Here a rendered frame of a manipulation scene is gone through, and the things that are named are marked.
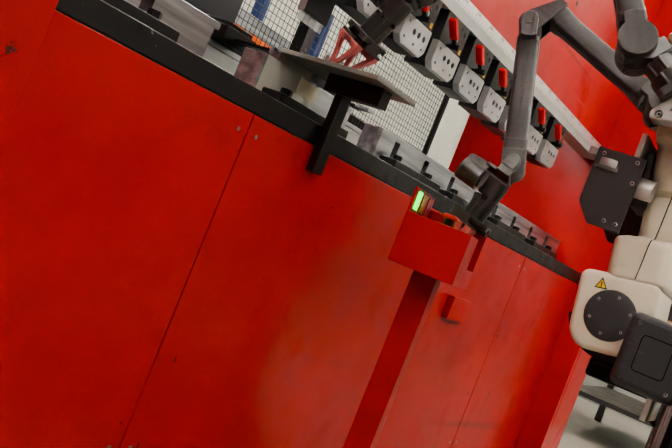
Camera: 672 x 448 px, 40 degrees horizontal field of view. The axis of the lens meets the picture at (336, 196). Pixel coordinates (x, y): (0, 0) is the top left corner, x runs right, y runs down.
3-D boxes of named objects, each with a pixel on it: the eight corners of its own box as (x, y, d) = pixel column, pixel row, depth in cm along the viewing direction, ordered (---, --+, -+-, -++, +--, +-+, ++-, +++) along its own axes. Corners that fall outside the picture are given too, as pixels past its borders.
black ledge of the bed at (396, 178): (14, -14, 129) (26, -44, 129) (-71, -40, 140) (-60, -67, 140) (578, 284, 384) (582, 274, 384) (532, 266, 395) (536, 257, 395)
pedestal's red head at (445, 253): (451, 285, 207) (481, 210, 207) (387, 258, 212) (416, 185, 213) (466, 289, 226) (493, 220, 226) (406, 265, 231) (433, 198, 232)
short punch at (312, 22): (300, 18, 205) (316, -21, 205) (293, 17, 206) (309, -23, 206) (322, 35, 213) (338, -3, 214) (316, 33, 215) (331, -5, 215)
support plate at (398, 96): (377, 79, 187) (379, 75, 187) (277, 50, 201) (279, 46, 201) (414, 106, 202) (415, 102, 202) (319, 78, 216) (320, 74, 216)
